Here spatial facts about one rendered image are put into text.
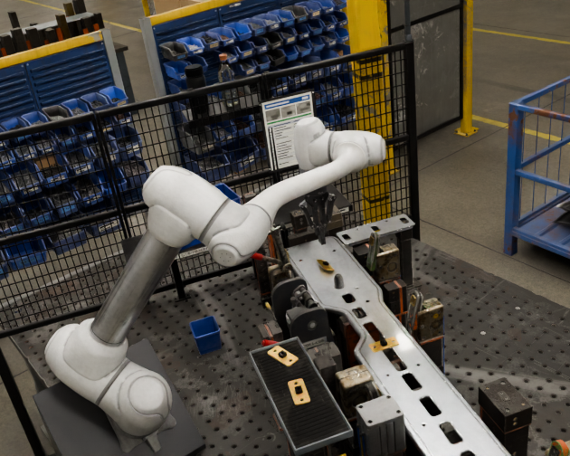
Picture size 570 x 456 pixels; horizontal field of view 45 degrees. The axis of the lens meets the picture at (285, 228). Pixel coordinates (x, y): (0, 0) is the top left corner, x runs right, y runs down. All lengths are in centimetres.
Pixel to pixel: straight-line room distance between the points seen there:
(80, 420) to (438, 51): 406
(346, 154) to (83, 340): 91
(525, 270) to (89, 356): 281
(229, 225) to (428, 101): 397
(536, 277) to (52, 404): 280
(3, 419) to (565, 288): 300
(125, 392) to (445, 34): 414
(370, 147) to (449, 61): 355
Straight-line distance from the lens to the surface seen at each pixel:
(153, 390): 199
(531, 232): 424
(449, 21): 552
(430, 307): 214
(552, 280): 413
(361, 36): 282
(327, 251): 251
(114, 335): 197
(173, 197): 170
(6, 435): 372
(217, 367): 255
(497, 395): 189
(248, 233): 170
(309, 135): 214
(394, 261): 243
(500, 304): 274
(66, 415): 224
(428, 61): 544
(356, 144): 208
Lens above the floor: 233
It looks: 30 degrees down
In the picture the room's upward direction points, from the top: 8 degrees counter-clockwise
